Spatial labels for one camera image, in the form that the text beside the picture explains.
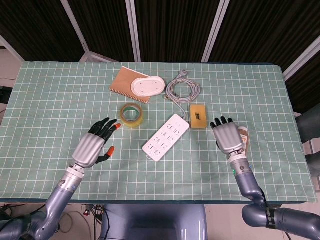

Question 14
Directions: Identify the yellow tape roll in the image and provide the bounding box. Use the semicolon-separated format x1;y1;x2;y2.
118;102;146;129

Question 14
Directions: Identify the brown juice bottle white cap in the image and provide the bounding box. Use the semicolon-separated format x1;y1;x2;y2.
236;126;250;154

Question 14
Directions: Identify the white power strip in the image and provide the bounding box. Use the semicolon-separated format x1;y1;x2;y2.
142;113;190;162

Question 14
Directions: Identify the white oval plastic tray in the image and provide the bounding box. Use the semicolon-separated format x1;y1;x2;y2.
130;75;166;98

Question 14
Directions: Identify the blue-grey robot torso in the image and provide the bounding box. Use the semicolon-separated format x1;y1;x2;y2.
99;204;209;240

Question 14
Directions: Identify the green checked tablecloth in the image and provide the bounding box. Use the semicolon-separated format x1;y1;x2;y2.
0;61;318;204

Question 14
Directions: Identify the yellow sponge block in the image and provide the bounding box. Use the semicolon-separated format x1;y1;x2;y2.
189;104;208;130

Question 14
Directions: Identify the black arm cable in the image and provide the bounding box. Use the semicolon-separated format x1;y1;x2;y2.
258;186;276;230

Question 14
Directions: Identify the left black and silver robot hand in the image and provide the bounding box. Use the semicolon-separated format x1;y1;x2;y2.
71;117;122;169

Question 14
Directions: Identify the grey coiled power cable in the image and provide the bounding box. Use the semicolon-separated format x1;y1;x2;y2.
163;69;202;120

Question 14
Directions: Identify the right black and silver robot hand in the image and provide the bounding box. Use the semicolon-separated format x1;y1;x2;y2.
209;116;247;155

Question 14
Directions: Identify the brown spiral notebook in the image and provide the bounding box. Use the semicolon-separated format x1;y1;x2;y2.
109;65;152;105

